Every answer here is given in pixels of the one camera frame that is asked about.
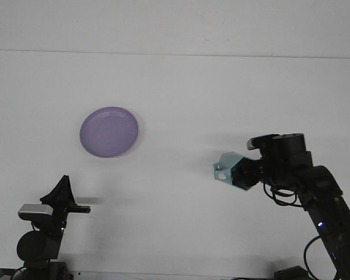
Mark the pale blue hexagonal cup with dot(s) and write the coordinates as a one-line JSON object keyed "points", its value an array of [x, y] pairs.
{"points": [[225, 166]]}

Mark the pale purple round plate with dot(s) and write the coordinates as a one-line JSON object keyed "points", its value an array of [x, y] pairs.
{"points": [[109, 132]]}

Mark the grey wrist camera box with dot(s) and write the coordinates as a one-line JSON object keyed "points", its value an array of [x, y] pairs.
{"points": [[35, 210], [255, 143]]}

